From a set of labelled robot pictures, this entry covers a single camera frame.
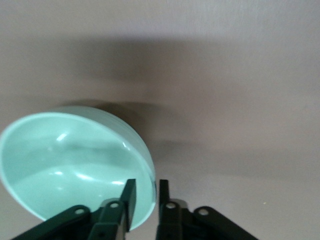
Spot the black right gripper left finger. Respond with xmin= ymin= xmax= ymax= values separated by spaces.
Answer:
xmin=9 ymin=178 xmax=138 ymax=240

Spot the pale green bowl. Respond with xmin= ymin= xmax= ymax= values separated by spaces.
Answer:
xmin=0 ymin=106 xmax=156 ymax=231

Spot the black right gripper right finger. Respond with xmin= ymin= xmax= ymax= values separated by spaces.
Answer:
xmin=156 ymin=179 xmax=261 ymax=240

